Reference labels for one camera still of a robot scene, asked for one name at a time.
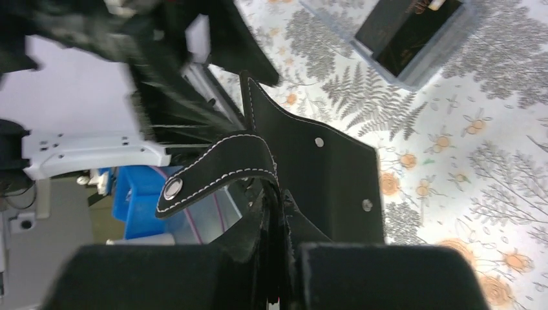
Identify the clear acrylic card stand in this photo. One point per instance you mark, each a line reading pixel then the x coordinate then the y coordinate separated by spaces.
pixel 346 17

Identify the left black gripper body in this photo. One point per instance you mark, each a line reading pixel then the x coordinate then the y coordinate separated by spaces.
pixel 92 26

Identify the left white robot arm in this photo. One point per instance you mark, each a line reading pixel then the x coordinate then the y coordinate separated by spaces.
pixel 167 46

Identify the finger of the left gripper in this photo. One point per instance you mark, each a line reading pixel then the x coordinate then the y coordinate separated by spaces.
pixel 233 46
pixel 161 69

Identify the floral patterned table mat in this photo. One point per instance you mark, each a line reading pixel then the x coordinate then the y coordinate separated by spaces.
pixel 463 161

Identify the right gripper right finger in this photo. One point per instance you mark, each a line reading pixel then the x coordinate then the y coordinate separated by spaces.
pixel 385 278

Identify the black leather card holder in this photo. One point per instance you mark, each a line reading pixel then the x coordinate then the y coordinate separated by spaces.
pixel 317 217

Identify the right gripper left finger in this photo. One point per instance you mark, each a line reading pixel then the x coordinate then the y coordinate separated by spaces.
pixel 153 277

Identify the blue plastic bin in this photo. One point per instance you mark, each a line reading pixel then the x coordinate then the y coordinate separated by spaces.
pixel 137 191

